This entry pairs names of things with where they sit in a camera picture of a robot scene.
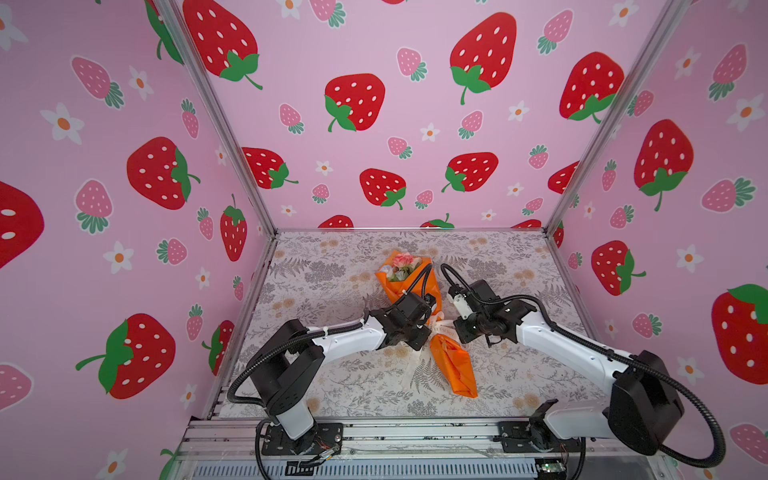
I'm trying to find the right vertical aluminium post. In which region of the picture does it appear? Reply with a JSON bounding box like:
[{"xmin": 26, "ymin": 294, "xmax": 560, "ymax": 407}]
[{"xmin": 543, "ymin": 0, "xmax": 691, "ymax": 240}]

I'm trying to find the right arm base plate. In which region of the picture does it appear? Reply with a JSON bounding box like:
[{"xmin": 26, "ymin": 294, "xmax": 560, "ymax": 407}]
[{"xmin": 496, "ymin": 421, "xmax": 580, "ymax": 454}]

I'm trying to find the orange wrapping paper sheet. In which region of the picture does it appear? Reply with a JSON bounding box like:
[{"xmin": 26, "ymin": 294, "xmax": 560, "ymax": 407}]
[{"xmin": 376, "ymin": 251, "xmax": 478, "ymax": 399}]

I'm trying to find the left vertical aluminium post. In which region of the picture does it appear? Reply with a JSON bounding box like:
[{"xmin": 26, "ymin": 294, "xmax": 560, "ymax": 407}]
[{"xmin": 157, "ymin": 0, "xmax": 277, "ymax": 240}]

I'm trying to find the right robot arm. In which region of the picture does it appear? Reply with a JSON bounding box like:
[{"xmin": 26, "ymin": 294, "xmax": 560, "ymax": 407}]
[{"xmin": 449, "ymin": 280, "xmax": 726, "ymax": 469}]

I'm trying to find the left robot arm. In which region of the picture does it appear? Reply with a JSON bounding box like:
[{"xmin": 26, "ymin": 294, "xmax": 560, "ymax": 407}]
[{"xmin": 226, "ymin": 292, "xmax": 437, "ymax": 441}]

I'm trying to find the cream ribbon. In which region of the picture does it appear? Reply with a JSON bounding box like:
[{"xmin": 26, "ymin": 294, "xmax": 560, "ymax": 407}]
[{"xmin": 410, "ymin": 317, "xmax": 466, "ymax": 391}]

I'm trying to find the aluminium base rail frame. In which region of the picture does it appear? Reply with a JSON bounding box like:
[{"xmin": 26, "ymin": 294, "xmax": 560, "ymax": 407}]
[{"xmin": 166, "ymin": 417, "xmax": 684, "ymax": 479}]

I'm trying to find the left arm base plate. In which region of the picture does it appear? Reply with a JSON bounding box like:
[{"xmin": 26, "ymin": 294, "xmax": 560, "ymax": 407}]
[{"xmin": 260, "ymin": 422, "xmax": 344, "ymax": 456}]

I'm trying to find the vertical aluminium post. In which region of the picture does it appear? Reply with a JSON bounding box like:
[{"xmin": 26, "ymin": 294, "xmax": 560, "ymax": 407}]
[
  {"xmin": 157, "ymin": 0, "xmax": 277, "ymax": 240},
  {"xmin": 543, "ymin": 0, "xmax": 691, "ymax": 240}
]

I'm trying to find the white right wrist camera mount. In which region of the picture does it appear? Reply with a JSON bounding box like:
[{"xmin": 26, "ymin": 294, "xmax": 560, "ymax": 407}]
[{"xmin": 448, "ymin": 286, "xmax": 474, "ymax": 320}]

